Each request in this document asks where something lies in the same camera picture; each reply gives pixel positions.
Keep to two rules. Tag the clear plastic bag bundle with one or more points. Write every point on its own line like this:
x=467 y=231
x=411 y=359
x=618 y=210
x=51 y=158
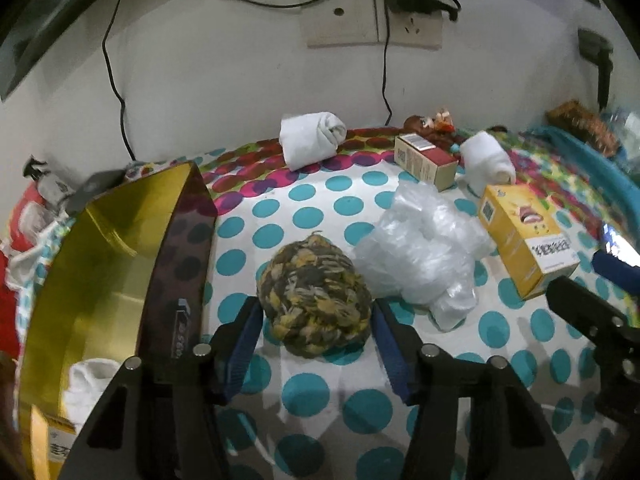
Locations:
x=423 y=250

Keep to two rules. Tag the brown monkey figurine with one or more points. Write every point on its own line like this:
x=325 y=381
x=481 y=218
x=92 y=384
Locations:
x=438 y=129

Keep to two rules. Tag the black clamp mount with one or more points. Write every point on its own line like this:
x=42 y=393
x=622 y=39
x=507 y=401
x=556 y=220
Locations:
x=597 y=50

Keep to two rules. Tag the black spray bottle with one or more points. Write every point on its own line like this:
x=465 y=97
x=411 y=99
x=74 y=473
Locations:
x=51 y=187

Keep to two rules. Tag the yellow grey knitted ball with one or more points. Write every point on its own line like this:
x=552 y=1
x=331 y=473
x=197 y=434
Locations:
x=314 y=298

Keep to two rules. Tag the gold rectangular tin tray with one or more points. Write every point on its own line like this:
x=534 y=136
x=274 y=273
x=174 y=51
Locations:
x=127 y=284

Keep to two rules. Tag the orange box in tray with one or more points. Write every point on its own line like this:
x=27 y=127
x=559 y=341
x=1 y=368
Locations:
x=51 y=438

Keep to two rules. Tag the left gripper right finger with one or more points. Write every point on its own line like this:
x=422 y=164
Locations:
x=399 y=346

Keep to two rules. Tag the teal blue cloth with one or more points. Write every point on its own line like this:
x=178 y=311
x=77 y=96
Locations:
x=601 y=172

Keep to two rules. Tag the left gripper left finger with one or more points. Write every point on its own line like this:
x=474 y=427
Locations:
x=233 y=347

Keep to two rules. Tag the brown snack bag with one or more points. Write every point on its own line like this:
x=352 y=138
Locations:
x=585 y=126

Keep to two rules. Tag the white wall socket plate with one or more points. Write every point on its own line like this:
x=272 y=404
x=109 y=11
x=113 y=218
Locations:
x=340 y=23

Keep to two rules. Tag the smartphone lit screen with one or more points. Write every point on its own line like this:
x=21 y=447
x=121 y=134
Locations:
x=614 y=244

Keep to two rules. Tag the black set-top box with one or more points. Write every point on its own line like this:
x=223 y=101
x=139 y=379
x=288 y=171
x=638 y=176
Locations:
x=95 y=186

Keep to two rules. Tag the red paper bag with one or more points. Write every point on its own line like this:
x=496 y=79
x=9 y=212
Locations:
x=15 y=243

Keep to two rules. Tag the yellow medicine box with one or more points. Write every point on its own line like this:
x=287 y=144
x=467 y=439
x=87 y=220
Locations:
x=531 y=245

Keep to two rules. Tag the white sock in tray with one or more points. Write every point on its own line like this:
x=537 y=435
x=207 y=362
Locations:
x=87 y=381

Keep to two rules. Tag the clear plastic bags right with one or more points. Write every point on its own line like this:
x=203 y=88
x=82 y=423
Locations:
x=625 y=126

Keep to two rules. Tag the white sock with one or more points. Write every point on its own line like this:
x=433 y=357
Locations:
x=485 y=163
x=87 y=381
x=310 y=138

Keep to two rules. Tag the red beige small box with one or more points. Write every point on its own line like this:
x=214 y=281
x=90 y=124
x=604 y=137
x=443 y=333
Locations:
x=425 y=161

